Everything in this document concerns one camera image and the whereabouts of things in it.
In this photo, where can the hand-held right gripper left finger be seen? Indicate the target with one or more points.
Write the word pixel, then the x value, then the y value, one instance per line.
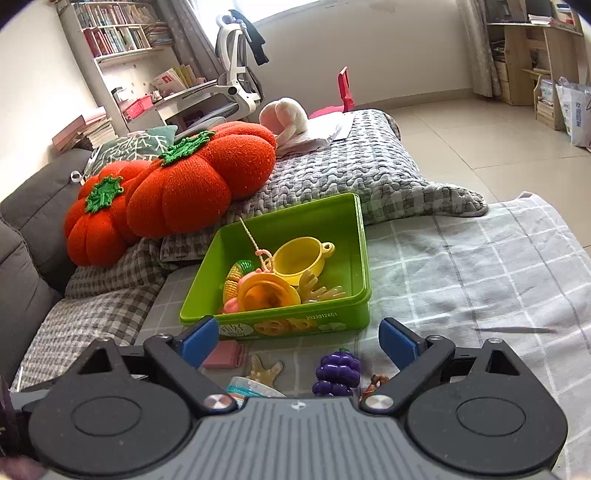
pixel 201 341

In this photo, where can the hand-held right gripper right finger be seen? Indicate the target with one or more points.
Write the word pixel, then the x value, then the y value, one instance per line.
pixel 397 344

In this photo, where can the pink block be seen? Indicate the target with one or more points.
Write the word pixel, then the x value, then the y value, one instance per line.
pixel 224 355

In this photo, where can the small brown figurine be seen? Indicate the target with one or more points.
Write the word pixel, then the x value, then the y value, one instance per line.
pixel 376 385

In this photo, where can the pink rubber toy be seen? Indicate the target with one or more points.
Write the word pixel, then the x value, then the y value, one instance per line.
pixel 233 304

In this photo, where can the purple toy grapes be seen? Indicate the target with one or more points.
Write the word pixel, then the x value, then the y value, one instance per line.
pixel 337 374

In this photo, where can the beige starfish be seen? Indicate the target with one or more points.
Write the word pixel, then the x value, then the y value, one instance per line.
pixel 265 369

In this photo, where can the yellow toy corn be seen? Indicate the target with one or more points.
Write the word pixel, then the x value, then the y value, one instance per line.
pixel 236 279

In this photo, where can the clear cotton swab jar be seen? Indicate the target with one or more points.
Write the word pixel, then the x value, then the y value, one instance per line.
pixel 254 390

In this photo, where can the orange toy plate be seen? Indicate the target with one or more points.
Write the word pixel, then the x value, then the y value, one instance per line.
pixel 268 293

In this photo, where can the amber antler hair clip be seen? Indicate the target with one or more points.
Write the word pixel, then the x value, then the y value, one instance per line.
pixel 321 290

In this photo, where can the green plastic box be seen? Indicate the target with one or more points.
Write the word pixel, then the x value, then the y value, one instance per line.
pixel 351 258

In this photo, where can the yellow toy pot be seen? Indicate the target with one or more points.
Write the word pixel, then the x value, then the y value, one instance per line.
pixel 300 258

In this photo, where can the grey grid-patterned sheet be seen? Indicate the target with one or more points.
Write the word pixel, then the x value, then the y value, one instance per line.
pixel 461 286

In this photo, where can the small orange pumpkin cushion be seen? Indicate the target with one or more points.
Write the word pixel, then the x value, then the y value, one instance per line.
pixel 92 230

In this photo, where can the large orange pumpkin cushion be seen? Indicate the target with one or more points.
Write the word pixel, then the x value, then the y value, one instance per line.
pixel 198 184

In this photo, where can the grey checkered quilt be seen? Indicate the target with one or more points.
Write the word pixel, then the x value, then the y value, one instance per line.
pixel 351 170

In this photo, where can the grey sofa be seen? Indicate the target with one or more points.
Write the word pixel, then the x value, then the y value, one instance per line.
pixel 32 221

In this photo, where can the teal patterned pillow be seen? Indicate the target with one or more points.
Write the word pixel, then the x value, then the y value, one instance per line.
pixel 134 145

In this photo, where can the white papers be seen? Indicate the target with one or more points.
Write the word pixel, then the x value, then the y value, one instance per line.
pixel 328 129

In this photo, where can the stack of books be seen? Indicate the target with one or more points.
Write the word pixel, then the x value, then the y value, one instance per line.
pixel 87 134

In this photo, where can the white pink plush bunny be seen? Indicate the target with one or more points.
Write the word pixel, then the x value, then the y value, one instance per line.
pixel 286 120

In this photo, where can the white desk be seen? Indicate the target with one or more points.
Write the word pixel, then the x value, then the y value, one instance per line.
pixel 184 99

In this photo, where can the pink basket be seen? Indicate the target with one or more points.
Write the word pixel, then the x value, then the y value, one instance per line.
pixel 137 107

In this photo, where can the white office chair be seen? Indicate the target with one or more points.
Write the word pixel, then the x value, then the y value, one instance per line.
pixel 235 87

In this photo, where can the red chair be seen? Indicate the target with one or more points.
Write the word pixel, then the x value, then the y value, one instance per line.
pixel 344 92

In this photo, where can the upright books on desk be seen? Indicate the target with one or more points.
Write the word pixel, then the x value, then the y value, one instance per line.
pixel 173 78

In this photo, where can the small wooden rack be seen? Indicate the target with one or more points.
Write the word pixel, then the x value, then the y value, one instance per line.
pixel 549 104

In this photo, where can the white bookshelf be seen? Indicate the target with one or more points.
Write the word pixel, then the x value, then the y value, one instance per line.
pixel 115 69

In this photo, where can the white paper shopping bag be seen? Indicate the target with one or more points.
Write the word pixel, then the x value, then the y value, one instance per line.
pixel 577 115

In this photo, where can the grey window curtain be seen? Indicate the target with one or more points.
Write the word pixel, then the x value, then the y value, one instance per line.
pixel 191 37

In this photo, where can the black garment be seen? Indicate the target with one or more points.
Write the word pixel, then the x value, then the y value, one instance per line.
pixel 254 37

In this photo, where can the wooden desk with shelves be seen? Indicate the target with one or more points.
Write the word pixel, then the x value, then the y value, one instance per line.
pixel 521 50

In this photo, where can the row of shelf books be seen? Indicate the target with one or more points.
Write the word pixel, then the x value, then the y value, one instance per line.
pixel 111 27

